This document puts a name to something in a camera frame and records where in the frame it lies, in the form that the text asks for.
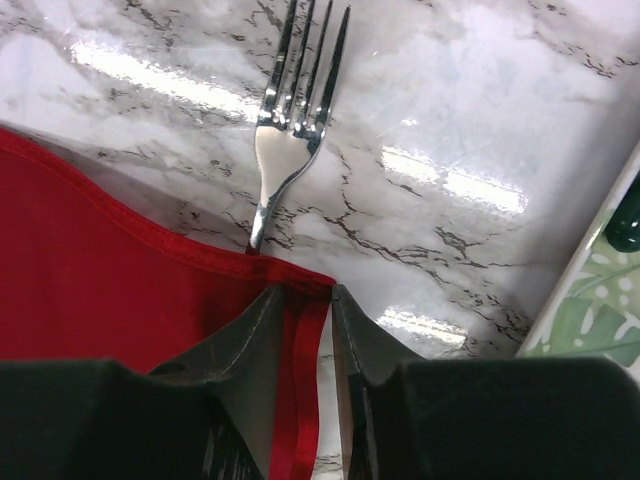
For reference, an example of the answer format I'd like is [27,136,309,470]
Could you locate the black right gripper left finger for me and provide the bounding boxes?
[1,287,285,479]

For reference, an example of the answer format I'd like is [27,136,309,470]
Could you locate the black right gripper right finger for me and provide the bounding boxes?
[331,285,639,479]

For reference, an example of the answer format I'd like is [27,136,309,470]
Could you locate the red cloth napkin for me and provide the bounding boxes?
[1,131,333,479]

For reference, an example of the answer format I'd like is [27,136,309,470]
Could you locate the floral serving tray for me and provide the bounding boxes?
[518,149,639,378]

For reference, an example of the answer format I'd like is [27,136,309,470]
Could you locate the silver fork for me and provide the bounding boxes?
[245,1,351,255]

